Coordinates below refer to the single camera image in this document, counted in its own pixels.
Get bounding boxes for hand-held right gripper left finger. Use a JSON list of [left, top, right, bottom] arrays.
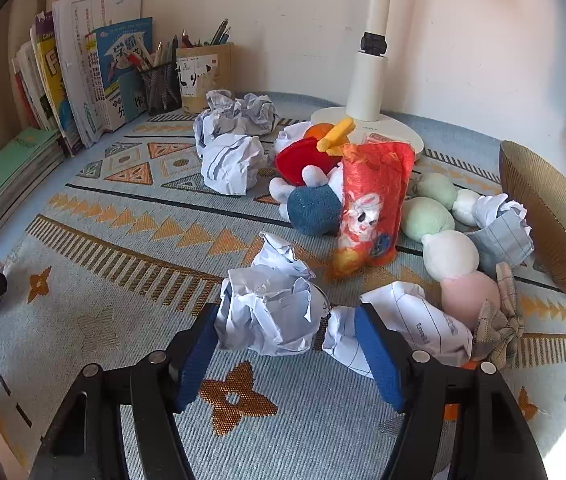
[[30, 302, 221, 480]]

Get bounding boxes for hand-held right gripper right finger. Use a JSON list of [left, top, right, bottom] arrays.
[[354, 302, 549, 480]]

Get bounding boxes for paper ball with print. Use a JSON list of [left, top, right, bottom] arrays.
[[322, 282, 474, 378]]

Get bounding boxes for large white paper ball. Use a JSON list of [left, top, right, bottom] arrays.
[[214, 231, 332, 358]]

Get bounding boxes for green white pink dango plush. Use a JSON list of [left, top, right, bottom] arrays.
[[402, 196, 501, 328]]

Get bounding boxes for checked fabric bow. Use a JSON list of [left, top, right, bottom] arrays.
[[473, 262, 526, 371]]

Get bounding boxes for red orange plush packet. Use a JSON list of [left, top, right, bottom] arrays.
[[332, 141, 416, 277]]

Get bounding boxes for white and blue plush toy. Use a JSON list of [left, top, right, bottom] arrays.
[[269, 164, 346, 237]]

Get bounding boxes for blue lined paper ball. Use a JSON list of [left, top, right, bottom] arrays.
[[468, 194, 535, 278]]

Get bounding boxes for red plush toy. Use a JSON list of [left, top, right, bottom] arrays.
[[275, 137, 344, 186]]

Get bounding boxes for brown ribbed bowl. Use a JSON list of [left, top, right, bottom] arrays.
[[499, 141, 566, 309]]

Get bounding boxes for yellow plush stick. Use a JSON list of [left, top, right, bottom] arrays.
[[316, 117, 356, 157]]

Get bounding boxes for orange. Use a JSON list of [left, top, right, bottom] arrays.
[[303, 122, 336, 142]]

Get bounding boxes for stack of green books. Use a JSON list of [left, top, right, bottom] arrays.
[[0, 127, 66, 256]]

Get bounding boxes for patterned blue orange mat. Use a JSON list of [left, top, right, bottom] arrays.
[[0, 91, 566, 480]]

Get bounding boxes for row of upright books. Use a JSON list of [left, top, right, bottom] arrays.
[[10, 0, 155, 158]]

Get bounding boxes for black mesh pen holder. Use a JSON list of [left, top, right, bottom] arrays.
[[138, 60, 183, 117]]

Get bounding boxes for beige pen holder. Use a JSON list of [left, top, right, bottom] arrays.
[[175, 42, 236, 116]]

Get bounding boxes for bundle of pens and pencils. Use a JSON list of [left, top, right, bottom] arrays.
[[128, 35, 181, 73]]

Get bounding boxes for white desk lamp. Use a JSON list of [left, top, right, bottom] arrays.
[[309, 0, 424, 153]]

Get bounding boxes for bunch of dark pens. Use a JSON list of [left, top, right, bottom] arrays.
[[180, 19, 232, 48]]

